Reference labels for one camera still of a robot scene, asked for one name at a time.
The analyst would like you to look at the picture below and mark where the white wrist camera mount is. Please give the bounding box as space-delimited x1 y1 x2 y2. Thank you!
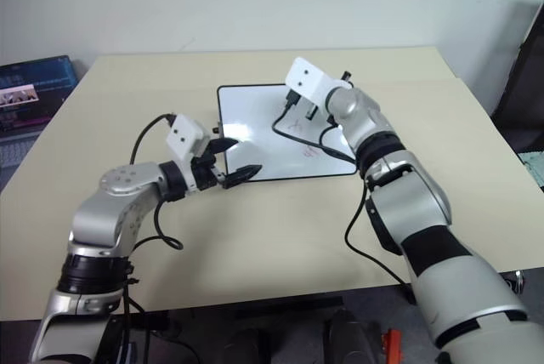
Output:
165 114 211 169
283 56 354 106

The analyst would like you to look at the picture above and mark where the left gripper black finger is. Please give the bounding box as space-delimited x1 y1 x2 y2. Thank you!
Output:
208 137 241 155
220 164 263 191

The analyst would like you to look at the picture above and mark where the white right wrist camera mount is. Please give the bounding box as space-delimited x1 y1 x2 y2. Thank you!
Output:
283 56 354 106

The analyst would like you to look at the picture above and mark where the dark rounded shape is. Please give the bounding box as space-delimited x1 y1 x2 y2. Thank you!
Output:
321 308 384 364

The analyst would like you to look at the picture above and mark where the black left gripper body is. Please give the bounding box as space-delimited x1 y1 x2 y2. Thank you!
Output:
190 145 226 192

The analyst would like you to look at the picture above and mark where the white black-framed whiteboard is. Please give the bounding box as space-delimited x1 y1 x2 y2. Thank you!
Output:
216 82 359 183

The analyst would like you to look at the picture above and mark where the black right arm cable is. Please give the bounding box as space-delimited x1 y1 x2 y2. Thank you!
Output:
271 88 420 306

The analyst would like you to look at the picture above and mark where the open laptop computer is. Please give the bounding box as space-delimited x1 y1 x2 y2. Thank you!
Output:
0 54 80 187

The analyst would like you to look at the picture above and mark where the black chair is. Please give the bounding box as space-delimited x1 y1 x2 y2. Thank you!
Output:
490 0 544 157

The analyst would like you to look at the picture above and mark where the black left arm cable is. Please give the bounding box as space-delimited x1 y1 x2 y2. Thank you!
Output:
125 112 185 364

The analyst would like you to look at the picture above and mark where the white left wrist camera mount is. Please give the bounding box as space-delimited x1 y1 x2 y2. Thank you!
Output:
165 114 211 169

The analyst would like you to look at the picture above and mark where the green patterned cloth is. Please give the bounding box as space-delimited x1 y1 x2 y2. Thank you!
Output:
518 150 544 190

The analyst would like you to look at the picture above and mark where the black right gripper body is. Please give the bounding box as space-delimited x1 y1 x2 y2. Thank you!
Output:
297 96 320 123

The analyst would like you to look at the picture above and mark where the orange plastic part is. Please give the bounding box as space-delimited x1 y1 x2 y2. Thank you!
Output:
381 328 404 364

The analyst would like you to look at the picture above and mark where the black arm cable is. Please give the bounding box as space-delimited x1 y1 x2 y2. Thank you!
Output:
125 112 185 364
271 88 420 306

